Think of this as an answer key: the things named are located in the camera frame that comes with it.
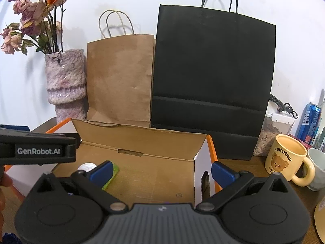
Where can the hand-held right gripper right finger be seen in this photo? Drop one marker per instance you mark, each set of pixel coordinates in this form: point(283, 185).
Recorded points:
point(223, 174)

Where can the clear food container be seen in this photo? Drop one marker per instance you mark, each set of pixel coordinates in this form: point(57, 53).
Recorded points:
point(266, 137)

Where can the red cardboard box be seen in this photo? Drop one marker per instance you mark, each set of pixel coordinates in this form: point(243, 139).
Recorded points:
point(157, 172)

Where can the black paper bag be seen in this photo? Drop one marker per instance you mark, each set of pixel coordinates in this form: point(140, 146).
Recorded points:
point(210, 81)

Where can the dried pink roses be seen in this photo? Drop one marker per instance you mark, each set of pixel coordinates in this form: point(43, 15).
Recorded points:
point(28, 17)

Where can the mottled pink ceramic vase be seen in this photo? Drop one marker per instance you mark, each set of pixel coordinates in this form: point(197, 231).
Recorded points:
point(66, 81)

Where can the green spray bottle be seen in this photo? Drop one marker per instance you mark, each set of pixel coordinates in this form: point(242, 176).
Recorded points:
point(115, 170)

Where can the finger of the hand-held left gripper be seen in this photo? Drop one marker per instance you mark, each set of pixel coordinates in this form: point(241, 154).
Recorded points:
point(14, 127)

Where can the person's left hand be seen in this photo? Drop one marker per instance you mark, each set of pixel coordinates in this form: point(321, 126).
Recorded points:
point(5, 181)

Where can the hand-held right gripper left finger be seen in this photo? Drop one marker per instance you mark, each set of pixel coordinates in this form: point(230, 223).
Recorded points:
point(102, 172)

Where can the blue drink can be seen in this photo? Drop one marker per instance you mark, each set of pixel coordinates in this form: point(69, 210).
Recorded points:
point(308, 122)

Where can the grey white cup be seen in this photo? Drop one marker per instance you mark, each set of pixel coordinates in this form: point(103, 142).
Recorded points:
point(317, 172)

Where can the yellow bear mug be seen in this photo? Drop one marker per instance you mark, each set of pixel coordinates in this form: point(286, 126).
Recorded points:
point(281, 162)

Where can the brown paper bag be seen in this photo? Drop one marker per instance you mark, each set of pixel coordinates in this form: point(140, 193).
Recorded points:
point(119, 81)

